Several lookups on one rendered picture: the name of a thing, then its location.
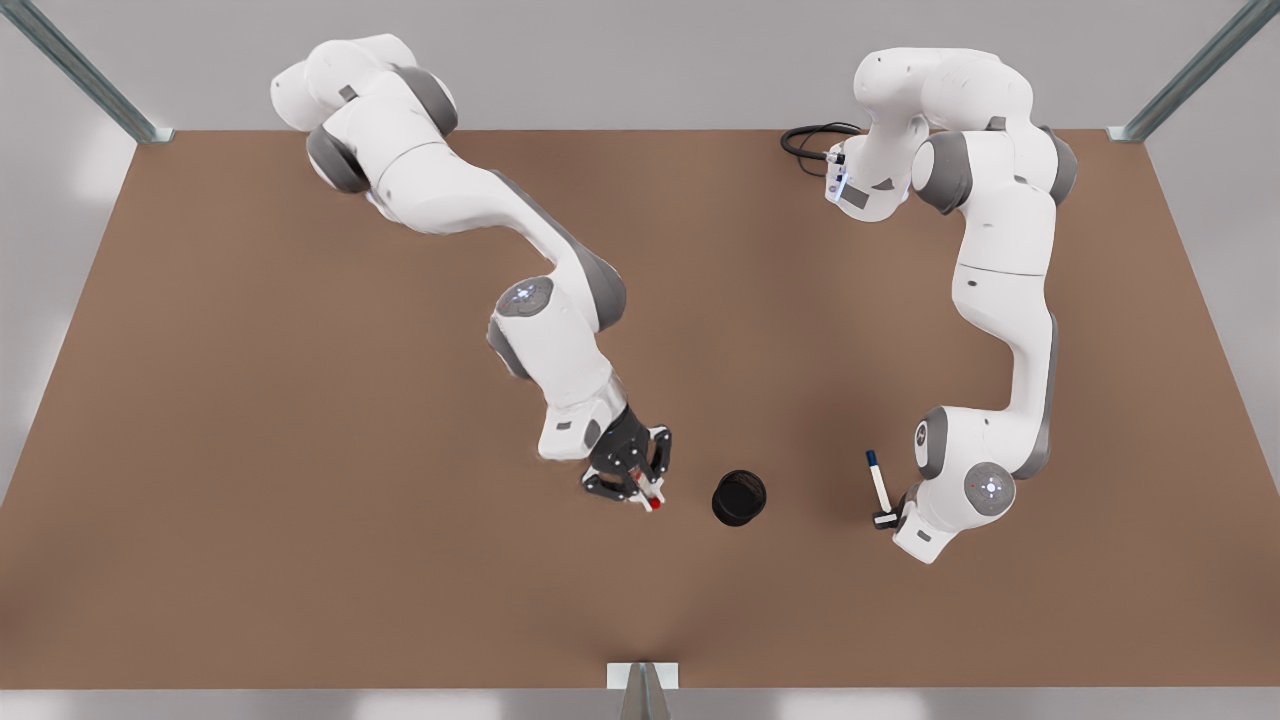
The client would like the white pen with blue cap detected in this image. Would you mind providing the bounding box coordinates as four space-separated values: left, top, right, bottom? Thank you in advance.
865 450 894 522

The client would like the black round pen cup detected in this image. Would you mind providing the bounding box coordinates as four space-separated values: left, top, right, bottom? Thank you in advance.
711 469 769 529

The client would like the silver frame post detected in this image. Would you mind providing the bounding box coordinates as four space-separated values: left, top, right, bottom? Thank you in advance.
1106 0 1280 144
606 661 680 720
0 0 175 145

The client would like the black cable loop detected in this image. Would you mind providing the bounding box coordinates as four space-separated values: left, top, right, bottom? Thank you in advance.
780 122 867 182

